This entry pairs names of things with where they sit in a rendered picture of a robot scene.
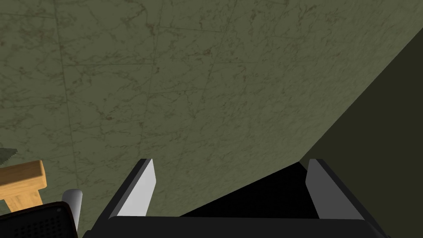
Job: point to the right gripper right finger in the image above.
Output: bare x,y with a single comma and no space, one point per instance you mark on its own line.
330,195

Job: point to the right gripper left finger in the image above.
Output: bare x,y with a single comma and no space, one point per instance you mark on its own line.
140,193

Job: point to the black mesh office chair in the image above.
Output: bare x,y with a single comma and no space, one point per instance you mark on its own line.
39,219

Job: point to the light wooden table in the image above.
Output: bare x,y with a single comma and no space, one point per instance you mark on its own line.
21,186

